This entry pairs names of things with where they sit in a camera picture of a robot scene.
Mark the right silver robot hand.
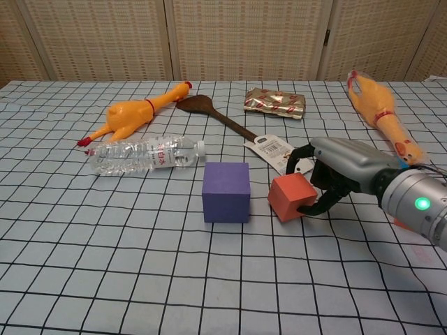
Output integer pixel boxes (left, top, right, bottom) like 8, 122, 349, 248
285, 137, 399, 216

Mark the large orange foam cube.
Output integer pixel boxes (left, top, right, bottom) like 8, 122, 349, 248
267, 173, 318, 223

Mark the small orange foam cube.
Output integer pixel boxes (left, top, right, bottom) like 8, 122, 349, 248
393, 216, 415, 232

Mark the bagged yellow rubber chicken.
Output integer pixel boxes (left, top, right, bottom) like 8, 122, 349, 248
346, 69, 427, 165

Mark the white paper spatula tag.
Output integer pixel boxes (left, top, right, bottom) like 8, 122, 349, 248
243, 134, 314, 175

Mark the gold foil snack packet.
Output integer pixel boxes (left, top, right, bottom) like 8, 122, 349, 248
243, 87, 307, 121

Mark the purple foam cube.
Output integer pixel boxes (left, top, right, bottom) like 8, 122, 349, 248
202, 161, 251, 224

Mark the beige woven folding screen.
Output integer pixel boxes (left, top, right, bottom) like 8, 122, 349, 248
0, 0, 447, 83

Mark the dark wooden spatula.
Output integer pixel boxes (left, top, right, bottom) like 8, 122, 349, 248
175, 94, 261, 142

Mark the clear plastic water bottle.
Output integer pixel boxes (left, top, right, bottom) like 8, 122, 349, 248
89, 135, 206, 177

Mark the bare yellow rubber chicken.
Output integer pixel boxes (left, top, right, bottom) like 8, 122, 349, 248
77, 80, 193, 147

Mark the checkered light blue tablecloth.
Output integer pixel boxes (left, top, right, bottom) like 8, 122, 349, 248
0, 80, 447, 335

